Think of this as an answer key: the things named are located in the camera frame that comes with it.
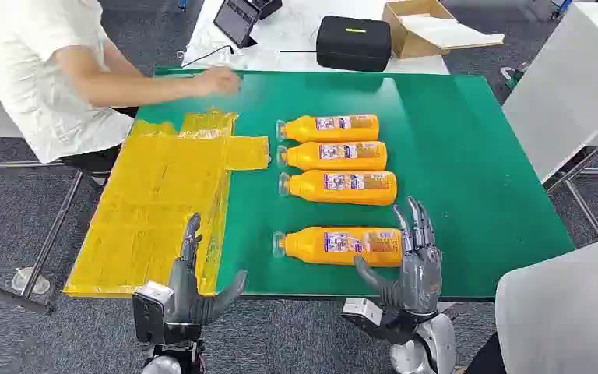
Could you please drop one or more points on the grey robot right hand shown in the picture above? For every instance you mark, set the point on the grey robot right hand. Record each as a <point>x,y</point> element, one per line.
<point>420,279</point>

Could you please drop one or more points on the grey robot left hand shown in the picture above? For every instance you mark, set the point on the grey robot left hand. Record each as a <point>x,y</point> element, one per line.
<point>183,294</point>

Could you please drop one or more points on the orange drink bottle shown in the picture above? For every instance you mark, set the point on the orange drink bottle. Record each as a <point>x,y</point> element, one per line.
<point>304,129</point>
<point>309,188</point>
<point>307,246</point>
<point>304,157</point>

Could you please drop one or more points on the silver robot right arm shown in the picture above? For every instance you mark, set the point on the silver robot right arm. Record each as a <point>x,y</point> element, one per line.
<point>428,346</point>

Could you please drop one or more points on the white table foot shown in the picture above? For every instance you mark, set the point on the white table foot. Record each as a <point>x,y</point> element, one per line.
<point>446,306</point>

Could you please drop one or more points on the yellow plastic sheet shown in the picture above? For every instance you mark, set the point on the yellow plastic sheet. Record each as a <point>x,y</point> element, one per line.
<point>160,206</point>

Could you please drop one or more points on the green table mat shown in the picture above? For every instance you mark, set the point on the green table mat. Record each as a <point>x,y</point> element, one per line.
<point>459,180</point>

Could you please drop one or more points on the person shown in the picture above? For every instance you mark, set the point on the person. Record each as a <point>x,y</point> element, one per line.
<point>36,77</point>
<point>562,309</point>

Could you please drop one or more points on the round clear floor disc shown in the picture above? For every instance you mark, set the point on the round clear floor disc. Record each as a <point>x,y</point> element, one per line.
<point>20,281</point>

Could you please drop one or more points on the metal table legs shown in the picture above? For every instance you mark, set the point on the metal table legs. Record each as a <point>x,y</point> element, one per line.
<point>585,209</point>

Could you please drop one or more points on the person's right hand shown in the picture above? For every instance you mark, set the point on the person's right hand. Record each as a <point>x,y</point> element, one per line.
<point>219,81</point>

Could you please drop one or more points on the green and white floor object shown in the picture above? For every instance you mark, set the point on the green and white floor object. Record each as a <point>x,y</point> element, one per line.
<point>513,75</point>

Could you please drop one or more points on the brown cardboard box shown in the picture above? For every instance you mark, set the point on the brown cardboard box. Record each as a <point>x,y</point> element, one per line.
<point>410,41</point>

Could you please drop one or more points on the large white table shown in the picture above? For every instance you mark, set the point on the large white table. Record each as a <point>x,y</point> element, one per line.
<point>567,88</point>

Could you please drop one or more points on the black zip case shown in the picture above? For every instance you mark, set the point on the black zip case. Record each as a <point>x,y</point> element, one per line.
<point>353,44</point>

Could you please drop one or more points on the white sheet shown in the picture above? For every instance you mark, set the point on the white sheet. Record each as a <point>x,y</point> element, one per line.
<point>448,32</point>

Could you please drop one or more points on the clear plastic wrap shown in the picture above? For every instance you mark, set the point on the clear plastic wrap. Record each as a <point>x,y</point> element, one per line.
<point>206,44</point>

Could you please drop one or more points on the black tablet on stand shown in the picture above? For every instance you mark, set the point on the black tablet on stand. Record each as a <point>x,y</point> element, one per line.
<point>236,19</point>

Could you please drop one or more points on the black device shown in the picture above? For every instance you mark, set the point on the black device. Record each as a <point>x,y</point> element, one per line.
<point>268,6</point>

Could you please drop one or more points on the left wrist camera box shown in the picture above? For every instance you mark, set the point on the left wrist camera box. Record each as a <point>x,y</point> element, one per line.
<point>149,309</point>

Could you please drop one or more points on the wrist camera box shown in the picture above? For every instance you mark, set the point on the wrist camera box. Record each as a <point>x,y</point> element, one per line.
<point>149,309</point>
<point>361,311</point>

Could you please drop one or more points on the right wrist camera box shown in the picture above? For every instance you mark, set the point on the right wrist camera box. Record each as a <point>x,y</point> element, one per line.
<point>361,311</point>

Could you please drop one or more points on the grey metal frame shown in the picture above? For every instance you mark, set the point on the grey metal frame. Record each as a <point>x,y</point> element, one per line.
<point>51,232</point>

